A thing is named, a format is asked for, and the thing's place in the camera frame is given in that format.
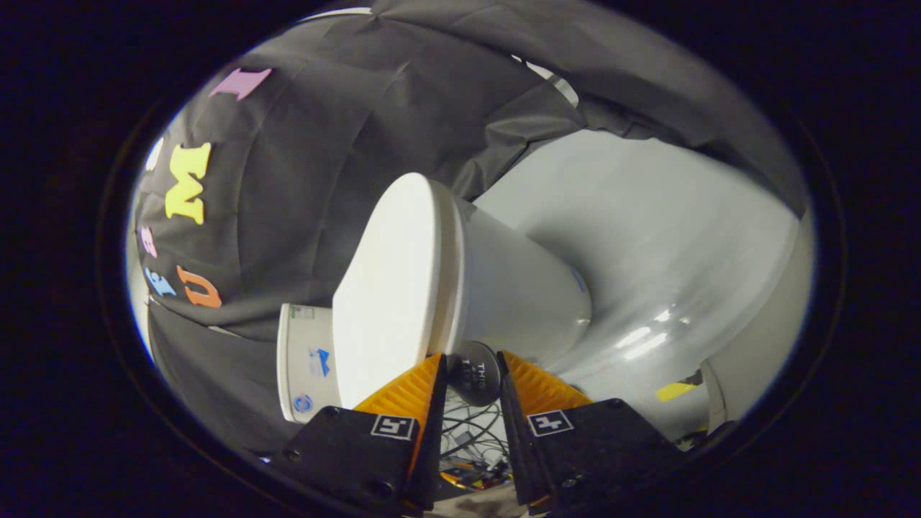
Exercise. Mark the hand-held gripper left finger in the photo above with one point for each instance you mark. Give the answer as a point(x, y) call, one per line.
point(432, 432)

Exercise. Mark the white toilet lid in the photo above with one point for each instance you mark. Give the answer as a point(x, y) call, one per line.
point(388, 288)

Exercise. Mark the black backdrop cloth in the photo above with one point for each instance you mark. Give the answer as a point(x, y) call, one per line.
point(302, 180)

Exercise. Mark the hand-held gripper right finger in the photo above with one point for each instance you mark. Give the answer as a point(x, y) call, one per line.
point(512, 432)

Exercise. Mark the yellow floor tape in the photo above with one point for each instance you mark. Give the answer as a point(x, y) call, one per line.
point(675, 391)

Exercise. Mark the white toilet body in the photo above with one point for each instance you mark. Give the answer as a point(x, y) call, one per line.
point(518, 288)

